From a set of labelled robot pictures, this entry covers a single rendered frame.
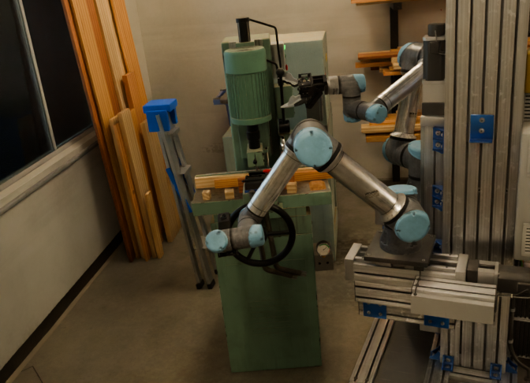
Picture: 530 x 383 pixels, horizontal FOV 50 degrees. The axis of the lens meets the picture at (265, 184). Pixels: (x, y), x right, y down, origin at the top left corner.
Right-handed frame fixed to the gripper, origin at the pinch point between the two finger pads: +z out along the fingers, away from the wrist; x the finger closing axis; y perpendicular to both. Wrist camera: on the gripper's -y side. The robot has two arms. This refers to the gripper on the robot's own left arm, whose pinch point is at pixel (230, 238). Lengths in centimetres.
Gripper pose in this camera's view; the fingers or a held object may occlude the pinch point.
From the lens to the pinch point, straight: 223.1
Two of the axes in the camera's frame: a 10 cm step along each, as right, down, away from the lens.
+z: 0.9, 1.2, 9.9
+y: 1.5, 9.8, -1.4
